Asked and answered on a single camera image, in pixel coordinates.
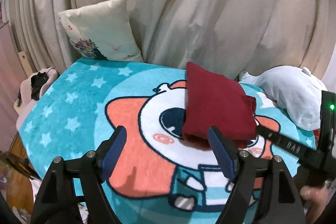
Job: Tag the wooden furniture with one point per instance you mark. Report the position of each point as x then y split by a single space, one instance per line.
21 182

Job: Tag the cream floral printed pillow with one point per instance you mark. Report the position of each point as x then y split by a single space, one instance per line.
102 29

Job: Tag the blue star printed blanket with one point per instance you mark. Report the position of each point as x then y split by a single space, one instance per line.
78 108

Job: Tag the person's right hand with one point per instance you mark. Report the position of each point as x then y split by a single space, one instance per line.
316 197

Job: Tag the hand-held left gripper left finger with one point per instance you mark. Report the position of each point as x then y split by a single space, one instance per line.
114 153

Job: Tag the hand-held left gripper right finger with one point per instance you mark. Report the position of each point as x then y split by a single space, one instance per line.
221 155

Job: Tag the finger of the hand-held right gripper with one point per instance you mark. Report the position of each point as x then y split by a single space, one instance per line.
286 145

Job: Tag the beige curtain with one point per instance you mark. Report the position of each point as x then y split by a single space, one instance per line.
210 3

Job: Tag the dark red sweater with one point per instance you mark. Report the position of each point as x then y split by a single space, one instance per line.
215 103

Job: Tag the pale blue plush toy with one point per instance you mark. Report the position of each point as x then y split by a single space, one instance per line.
291 92

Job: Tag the black cloth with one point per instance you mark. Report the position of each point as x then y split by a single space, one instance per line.
38 85

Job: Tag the wooden board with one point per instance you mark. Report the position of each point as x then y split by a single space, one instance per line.
25 60

